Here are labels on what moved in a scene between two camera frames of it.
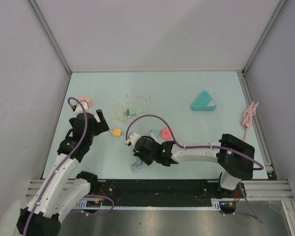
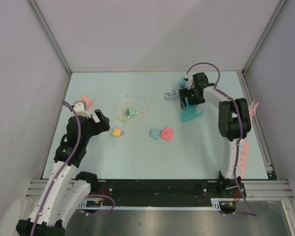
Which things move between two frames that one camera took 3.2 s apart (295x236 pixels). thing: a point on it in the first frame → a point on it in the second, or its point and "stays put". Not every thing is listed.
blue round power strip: (135, 166) → (175, 93)
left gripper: (100, 127) stays put
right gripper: (139, 155) → (184, 93)
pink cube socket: (87, 99) stays put
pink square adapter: (166, 134) stays put
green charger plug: (131, 112) stays put
